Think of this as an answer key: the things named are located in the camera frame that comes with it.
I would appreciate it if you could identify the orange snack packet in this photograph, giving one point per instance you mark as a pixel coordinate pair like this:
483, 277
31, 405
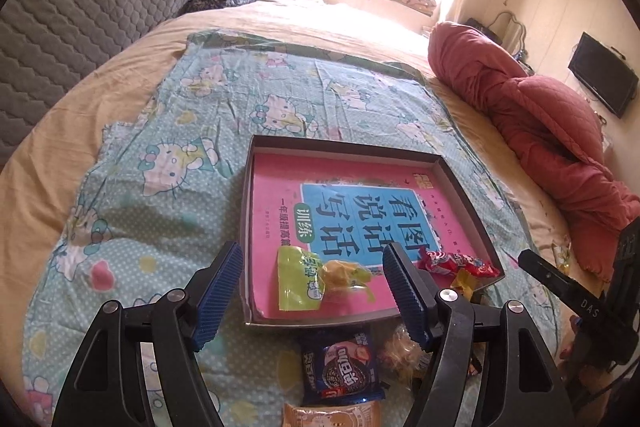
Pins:
325, 417

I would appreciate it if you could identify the white metal rack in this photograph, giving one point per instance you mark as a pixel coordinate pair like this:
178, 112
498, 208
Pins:
512, 32

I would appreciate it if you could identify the green snack packet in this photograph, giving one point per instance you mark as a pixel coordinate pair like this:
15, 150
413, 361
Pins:
297, 277

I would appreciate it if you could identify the red quilt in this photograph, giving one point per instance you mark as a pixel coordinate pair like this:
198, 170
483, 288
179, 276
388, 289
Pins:
525, 107

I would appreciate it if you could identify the small yellow candy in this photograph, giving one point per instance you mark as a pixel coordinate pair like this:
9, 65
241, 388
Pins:
462, 283

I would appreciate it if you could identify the dark bag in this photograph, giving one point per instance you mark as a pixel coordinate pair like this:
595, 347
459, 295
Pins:
482, 29

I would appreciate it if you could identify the yellow pastry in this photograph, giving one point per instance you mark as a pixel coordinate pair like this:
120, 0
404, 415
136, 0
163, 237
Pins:
340, 274

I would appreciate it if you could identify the cartoon cat printed sheet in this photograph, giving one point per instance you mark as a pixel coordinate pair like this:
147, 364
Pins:
200, 107

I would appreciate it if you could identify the red candy packet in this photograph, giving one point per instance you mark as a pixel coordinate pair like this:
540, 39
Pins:
450, 263

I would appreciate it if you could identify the clear packet of round cakes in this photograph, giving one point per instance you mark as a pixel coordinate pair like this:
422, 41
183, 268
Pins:
400, 352

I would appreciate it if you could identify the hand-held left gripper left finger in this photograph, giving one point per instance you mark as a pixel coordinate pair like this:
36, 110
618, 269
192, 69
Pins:
220, 292

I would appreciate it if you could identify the blue cookie packet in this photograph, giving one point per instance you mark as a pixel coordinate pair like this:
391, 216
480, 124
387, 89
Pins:
340, 367

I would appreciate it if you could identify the shallow grey cardboard box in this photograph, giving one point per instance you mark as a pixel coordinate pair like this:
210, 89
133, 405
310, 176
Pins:
248, 207

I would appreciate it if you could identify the grey quilted headboard cover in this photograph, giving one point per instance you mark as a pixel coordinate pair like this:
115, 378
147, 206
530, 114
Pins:
100, 7

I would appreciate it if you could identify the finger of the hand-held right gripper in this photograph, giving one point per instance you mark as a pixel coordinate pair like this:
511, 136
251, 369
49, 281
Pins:
555, 274

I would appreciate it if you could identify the black television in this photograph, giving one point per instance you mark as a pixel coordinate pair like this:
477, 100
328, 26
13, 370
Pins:
600, 72

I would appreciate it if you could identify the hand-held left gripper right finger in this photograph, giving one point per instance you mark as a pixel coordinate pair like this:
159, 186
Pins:
405, 297

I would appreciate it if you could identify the pink exercise book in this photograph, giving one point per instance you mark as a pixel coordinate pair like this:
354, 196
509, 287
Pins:
280, 187

